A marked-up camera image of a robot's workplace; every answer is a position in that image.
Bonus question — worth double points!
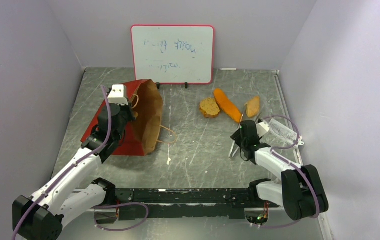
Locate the red paper bag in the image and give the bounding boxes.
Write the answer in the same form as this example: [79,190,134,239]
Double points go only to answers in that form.
[81,79,163,156]

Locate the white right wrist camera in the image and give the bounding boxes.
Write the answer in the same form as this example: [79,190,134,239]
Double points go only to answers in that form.
[256,121,270,138]

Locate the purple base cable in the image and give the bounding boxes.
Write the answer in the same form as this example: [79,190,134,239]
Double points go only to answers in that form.
[93,202,149,232]

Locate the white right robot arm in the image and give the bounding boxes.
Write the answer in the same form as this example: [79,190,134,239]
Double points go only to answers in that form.
[231,120,329,221]

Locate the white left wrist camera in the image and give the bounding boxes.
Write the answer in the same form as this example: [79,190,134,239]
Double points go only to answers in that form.
[107,84,128,106]

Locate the orange fake bread piece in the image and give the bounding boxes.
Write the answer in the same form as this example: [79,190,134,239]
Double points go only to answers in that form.
[199,97,220,119]

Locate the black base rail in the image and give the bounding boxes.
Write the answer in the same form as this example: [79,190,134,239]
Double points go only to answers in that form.
[87,187,280,222]

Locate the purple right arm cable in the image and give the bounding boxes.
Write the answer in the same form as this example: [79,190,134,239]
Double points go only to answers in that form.
[259,115,320,229]

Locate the white printed card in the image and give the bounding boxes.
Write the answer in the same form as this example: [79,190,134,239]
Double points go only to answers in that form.
[268,119,304,149]

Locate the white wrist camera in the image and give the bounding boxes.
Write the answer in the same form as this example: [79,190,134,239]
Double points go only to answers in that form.
[107,84,128,106]
[256,121,270,138]

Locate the orange fake bread slice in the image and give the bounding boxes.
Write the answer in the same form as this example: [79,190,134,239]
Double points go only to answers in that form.
[244,95,260,118]

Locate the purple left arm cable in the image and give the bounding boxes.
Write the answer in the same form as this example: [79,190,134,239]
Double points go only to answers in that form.
[11,84,113,240]

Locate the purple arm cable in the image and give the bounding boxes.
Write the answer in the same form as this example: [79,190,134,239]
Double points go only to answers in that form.
[11,84,113,240]
[259,115,320,229]

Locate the pink framed whiteboard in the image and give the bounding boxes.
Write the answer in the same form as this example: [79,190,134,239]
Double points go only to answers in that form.
[130,24,215,85]

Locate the orange fake baguette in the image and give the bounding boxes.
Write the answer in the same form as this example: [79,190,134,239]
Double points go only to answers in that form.
[213,88,242,124]

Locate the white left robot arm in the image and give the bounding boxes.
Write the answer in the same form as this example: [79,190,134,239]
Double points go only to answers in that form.
[12,98,135,240]

